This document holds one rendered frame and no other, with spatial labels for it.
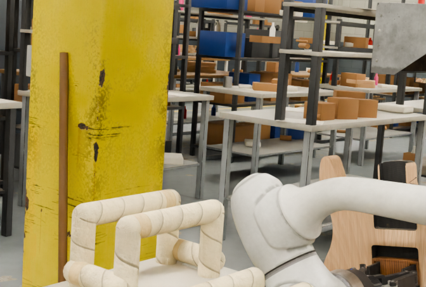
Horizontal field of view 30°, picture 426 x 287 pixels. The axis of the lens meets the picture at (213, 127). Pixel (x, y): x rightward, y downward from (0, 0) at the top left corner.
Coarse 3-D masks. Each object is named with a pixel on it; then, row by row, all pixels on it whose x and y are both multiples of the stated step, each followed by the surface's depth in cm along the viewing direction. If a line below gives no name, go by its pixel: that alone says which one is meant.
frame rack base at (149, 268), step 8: (144, 264) 116; (152, 264) 117; (160, 264) 117; (176, 264) 117; (144, 272) 112; (152, 272) 113; (160, 272) 113; (168, 272) 113; (176, 272) 113; (184, 272) 114; (192, 272) 114; (224, 272) 115; (232, 272) 115; (144, 280) 109; (152, 280) 109; (160, 280) 110; (168, 280) 110; (176, 280) 110; (184, 280) 110; (192, 280) 110; (200, 280) 111; (208, 280) 111
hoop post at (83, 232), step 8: (72, 216) 104; (72, 224) 104; (80, 224) 103; (88, 224) 103; (72, 232) 104; (80, 232) 103; (88, 232) 103; (72, 240) 104; (80, 240) 103; (88, 240) 103; (72, 248) 104; (80, 248) 103; (88, 248) 104; (72, 256) 104; (80, 256) 103; (88, 256) 104
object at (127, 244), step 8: (120, 232) 98; (128, 232) 98; (136, 232) 98; (120, 240) 98; (128, 240) 98; (136, 240) 98; (120, 248) 98; (128, 248) 98; (136, 248) 98; (120, 256) 98; (128, 256) 98; (136, 256) 99; (120, 264) 98; (128, 264) 98; (136, 264) 99; (120, 272) 98; (128, 272) 98; (136, 272) 99; (128, 280) 98; (136, 280) 99
